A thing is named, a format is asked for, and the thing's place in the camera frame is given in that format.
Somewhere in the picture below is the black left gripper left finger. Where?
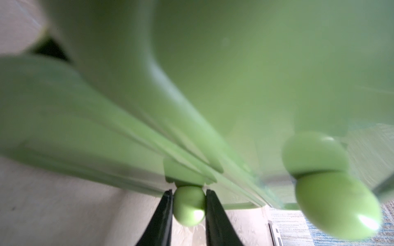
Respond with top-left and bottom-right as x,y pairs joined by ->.
136,190 -> 173,246

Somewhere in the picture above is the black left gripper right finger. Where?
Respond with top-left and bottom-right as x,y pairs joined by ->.
205,190 -> 243,246

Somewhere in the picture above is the green drawer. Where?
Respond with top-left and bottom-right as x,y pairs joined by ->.
39,1 -> 394,240
1,55 -> 265,210

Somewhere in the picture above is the white calculator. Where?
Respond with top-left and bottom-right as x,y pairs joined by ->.
268,220 -> 283,246

